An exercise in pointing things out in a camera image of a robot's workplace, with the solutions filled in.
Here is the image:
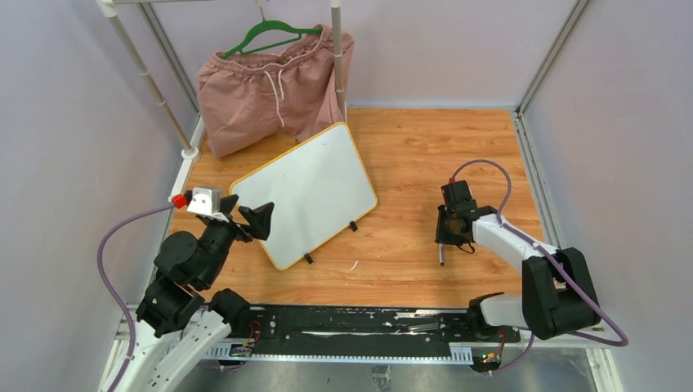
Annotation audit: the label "pink drawstring shorts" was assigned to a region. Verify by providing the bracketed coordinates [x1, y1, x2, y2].
[197, 24, 344, 158]

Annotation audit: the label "green clothes hanger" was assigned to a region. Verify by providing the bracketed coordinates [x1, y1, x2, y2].
[220, 6, 323, 60]

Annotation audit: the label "purple cable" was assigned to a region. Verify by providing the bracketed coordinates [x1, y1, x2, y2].
[448, 159, 629, 348]
[96, 194, 189, 392]

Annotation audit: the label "white clothes rack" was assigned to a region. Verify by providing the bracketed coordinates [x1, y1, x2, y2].
[96, 0, 348, 204]

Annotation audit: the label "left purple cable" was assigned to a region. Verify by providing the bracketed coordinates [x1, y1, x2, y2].
[96, 194, 189, 392]

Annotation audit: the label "white blue whiteboard marker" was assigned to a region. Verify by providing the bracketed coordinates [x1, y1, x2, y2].
[438, 243, 445, 266]

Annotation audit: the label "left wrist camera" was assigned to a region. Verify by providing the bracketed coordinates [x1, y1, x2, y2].
[186, 186, 221, 216]

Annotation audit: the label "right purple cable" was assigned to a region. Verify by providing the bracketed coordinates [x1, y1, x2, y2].
[448, 159, 629, 348]

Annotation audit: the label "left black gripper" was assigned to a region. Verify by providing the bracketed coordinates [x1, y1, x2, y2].
[200, 194, 275, 286]

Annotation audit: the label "yellow framed whiteboard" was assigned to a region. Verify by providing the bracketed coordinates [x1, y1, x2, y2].
[229, 122, 378, 270]

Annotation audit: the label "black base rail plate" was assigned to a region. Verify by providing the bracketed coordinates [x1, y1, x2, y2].
[204, 305, 521, 364]

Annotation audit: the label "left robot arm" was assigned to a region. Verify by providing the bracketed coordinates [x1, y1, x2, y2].
[96, 187, 275, 391]

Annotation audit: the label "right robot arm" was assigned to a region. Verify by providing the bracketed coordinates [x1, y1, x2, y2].
[436, 205, 602, 341]

